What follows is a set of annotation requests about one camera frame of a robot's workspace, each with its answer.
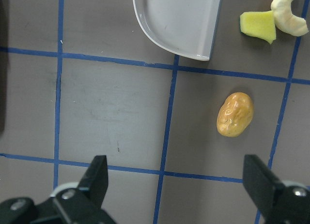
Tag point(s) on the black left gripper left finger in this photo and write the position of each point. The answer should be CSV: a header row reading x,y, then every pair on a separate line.
x,y
87,194

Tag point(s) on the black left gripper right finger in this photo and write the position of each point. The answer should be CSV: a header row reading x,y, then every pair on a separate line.
x,y
261,184

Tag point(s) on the beige plastic dustpan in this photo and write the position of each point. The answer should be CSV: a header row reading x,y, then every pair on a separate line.
x,y
183,27

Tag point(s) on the yellow potato toy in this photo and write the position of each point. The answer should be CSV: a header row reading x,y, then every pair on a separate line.
x,y
235,115

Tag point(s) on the yellow-green sponge piece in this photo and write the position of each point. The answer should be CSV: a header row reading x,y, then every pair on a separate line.
x,y
259,25

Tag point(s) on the pale curved peel piece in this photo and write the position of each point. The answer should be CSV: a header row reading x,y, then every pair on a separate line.
x,y
286,21

